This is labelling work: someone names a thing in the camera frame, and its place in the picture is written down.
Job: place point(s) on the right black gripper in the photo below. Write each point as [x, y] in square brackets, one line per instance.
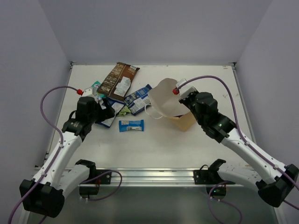
[185, 101]

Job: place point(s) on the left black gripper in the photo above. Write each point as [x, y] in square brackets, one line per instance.
[105, 112]

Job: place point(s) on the teal snack packet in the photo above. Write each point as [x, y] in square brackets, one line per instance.
[95, 87]

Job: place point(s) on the dark blue snack packet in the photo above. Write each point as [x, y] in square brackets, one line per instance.
[117, 105]

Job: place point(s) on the green snack packet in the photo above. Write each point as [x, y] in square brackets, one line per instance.
[124, 111]

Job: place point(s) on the brown paper bag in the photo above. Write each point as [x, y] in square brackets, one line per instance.
[166, 103]

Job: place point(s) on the black snack bag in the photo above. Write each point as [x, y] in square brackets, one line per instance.
[118, 82]

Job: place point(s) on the blue kettle chips bag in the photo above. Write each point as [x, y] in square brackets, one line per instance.
[137, 100]

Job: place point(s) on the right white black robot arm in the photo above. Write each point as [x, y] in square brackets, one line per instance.
[270, 178]

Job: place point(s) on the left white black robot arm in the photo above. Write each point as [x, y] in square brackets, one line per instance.
[47, 191]

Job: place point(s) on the left black controller box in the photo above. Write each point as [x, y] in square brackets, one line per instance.
[88, 191]

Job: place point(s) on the black controller box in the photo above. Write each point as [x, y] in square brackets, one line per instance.
[219, 192]
[88, 191]

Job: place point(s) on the right black controller box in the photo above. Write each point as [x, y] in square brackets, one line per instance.
[219, 192]

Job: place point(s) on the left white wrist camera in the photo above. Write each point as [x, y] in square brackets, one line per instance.
[91, 92]

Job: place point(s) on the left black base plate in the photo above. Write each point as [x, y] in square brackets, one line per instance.
[99, 177]

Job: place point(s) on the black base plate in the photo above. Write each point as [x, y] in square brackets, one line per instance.
[99, 177]
[207, 175]

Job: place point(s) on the aluminium mounting rail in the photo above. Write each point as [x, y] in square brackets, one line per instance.
[151, 177]

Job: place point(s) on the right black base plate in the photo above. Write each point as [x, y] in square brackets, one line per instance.
[207, 175]

